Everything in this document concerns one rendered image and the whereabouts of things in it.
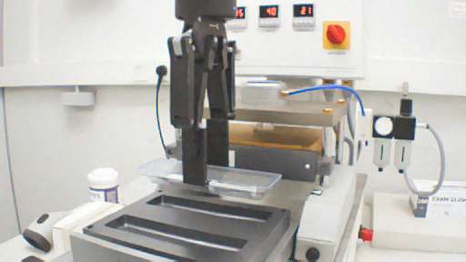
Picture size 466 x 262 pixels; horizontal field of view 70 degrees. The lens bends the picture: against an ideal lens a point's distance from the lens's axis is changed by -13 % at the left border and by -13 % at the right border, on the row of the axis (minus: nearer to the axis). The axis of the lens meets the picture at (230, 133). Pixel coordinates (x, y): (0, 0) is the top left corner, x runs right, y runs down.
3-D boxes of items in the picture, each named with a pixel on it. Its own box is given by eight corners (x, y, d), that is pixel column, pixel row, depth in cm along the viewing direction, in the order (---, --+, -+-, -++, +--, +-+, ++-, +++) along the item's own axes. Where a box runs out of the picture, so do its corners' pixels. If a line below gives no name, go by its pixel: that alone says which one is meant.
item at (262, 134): (229, 141, 79) (229, 95, 77) (336, 150, 70) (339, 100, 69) (187, 159, 64) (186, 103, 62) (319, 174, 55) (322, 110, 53)
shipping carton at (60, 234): (101, 230, 96) (97, 199, 94) (141, 240, 91) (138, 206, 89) (53, 259, 78) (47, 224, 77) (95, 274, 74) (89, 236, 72)
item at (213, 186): (136, 183, 50) (135, 167, 49) (159, 172, 55) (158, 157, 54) (268, 206, 43) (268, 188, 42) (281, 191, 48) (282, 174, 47)
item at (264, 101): (228, 135, 87) (228, 76, 84) (368, 146, 74) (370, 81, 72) (170, 157, 65) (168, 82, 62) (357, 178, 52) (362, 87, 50)
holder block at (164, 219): (160, 204, 56) (159, 188, 56) (289, 226, 48) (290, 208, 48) (84, 246, 41) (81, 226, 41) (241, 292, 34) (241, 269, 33)
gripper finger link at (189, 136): (197, 113, 43) (185, 116, 41) (198, 156, 44) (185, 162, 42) (187, 112, 44) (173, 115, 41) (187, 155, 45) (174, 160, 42)
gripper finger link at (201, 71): (219, 37, 44) (214, 33, 43) (207, 131, 43) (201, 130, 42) (189, 38, 45) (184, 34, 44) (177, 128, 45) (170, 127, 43)
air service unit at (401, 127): (354, 166, 76) (358, 95, 74) (423, 172, 70) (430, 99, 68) (351, 173, 72) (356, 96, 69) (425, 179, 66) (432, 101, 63)
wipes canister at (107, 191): (105, 213, 108) (100, 165, 105) (128, 217, 105) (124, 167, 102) (86, 223, 100) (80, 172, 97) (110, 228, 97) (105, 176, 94)
